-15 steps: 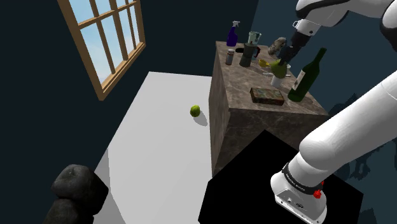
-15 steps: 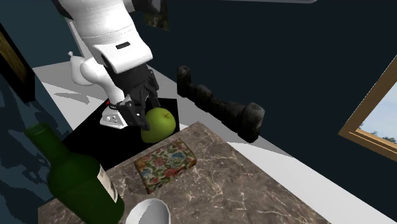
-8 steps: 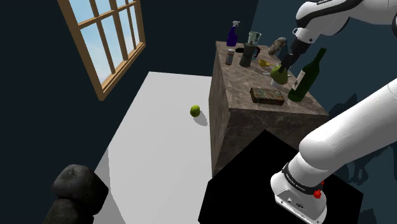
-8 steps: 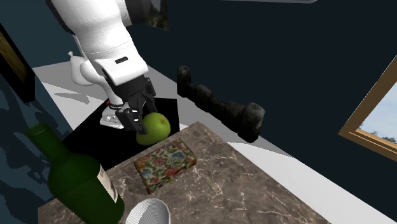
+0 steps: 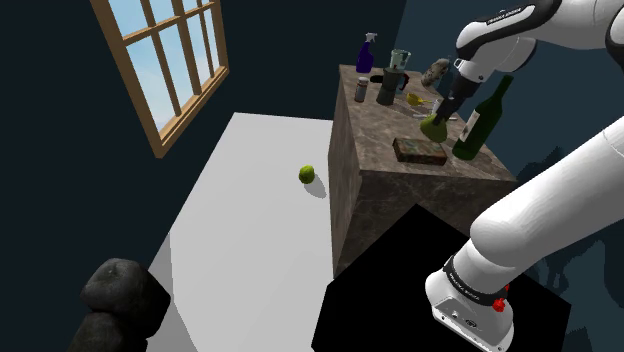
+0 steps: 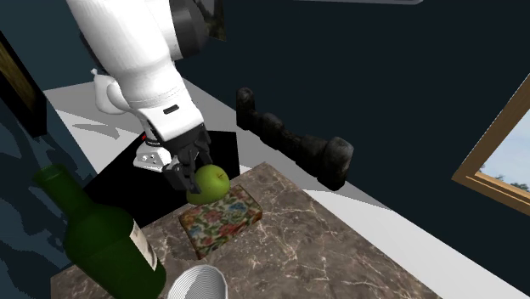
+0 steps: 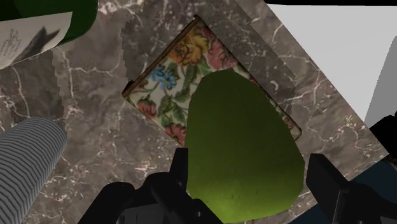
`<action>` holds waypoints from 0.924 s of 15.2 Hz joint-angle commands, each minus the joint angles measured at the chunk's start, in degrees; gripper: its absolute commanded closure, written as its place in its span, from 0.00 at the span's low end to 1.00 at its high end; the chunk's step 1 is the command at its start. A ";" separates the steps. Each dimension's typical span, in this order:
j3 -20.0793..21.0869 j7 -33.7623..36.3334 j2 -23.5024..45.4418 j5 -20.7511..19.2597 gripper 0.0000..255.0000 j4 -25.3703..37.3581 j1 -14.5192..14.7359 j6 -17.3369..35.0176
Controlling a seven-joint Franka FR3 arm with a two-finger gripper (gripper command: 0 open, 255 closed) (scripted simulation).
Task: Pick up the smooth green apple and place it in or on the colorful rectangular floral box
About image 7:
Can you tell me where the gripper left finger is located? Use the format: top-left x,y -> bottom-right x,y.
77,147 -> 223,224

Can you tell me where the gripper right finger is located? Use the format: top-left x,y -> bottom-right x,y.
305,153 -> 397,224

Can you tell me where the green pear-shaped fruit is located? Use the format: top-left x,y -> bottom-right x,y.
184,69 -> 305,224

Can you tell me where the floral patterned flat box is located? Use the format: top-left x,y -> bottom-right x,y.
121,14 -> 303,148

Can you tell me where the grey ribbed cylinder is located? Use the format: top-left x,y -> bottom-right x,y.
0,116 -> 68,224

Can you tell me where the dark green bottle white label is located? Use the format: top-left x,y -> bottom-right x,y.
0,0 -> 99,71

